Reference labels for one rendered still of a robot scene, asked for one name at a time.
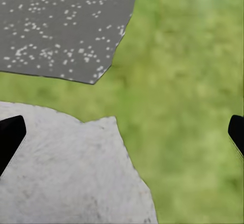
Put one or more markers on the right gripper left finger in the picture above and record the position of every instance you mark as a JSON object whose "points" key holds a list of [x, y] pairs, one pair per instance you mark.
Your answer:
{"points": [[12, 133]]}

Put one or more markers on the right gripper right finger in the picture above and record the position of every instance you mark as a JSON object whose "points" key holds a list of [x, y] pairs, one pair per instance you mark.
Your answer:
{"points": [[236, 131]]}

